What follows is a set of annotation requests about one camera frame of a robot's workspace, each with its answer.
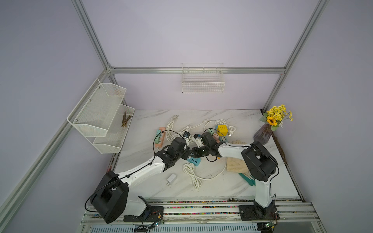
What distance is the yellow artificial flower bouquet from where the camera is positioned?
821mm

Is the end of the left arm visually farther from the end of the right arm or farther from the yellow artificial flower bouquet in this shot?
the yellow artificial flower bouquet

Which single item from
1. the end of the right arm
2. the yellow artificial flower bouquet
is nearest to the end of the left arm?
the end of the right arm
